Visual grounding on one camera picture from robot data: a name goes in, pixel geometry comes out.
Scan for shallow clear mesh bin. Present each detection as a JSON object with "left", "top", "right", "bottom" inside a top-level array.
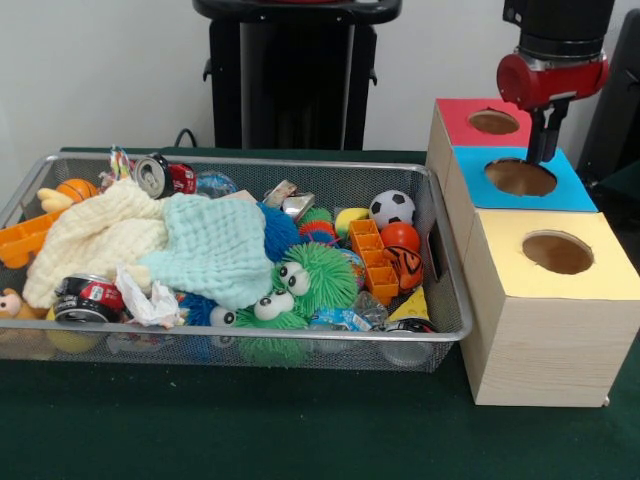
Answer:
[{"left": 0, "top": 152, "right": 474, "bottom": 373}]

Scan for orange toy block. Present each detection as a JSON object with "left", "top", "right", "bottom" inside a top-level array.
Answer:
[{"left": 349, "top": 218, "right": 401, "bottom": 306}]

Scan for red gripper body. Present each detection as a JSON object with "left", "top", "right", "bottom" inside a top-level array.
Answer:
[{"left": 497, "top": 52, "right": 610, "bottom": 111}]

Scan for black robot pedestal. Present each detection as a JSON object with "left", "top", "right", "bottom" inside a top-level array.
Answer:
[{"left": 203, "top": 15, "right": 379, "bottom": 151}]

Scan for small soccer ball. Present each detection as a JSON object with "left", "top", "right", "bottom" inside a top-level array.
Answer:
[{"left": 370, "top": 190, "right": 417, "bottom": 231}]

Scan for wooden box with three holes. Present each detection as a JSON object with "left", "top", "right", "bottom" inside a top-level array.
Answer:
[{"left": 427, "top": 97, "right": 640, "bottom": 408}]

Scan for crushed clear plastic bottle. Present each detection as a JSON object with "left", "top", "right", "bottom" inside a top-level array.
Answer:
[{"left": 308, "top": 293, "right": 389, "bottom": 333}]

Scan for small red ball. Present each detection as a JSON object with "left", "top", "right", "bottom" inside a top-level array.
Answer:
[{"left": 380, "top": 221, "right": 422, "bottom": 253}]

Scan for small green spiky ball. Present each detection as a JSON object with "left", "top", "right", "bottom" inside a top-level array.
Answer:
[{"left": 233, "top": 292, "right": 311, "bottom": 366}]

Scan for large green spiky ball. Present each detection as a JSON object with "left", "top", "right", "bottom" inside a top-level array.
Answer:
[{"left": 275, "top": 240, "right": 359, "bottom": 316}]

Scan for cream muslin cloth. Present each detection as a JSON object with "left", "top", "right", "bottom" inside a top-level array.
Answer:
[{"left": 22, "top": 180, "right": 171, "bottom": 309}]

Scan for mint green muslin cloth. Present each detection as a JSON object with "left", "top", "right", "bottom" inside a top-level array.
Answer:
[{"left": 140, "top": 192, "right": 276, "bottom": 311}]

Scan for red and black soda can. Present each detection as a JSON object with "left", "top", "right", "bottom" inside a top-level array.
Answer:
[{"left": 53, "top": 274, "right": 126, "bottom": 325}]

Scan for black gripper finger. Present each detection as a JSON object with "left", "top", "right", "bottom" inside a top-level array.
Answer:
[
  {"left": 527, "top": 106, "right": 551, "bottom": 166},
  {"left": 543, "top": 100, "right": 571, "bottom": 163}
]

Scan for blue spiky rubber ball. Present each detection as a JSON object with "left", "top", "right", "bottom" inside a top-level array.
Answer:
[{"left": 260, "top": 203, "right": 303, "bottom": 263}]

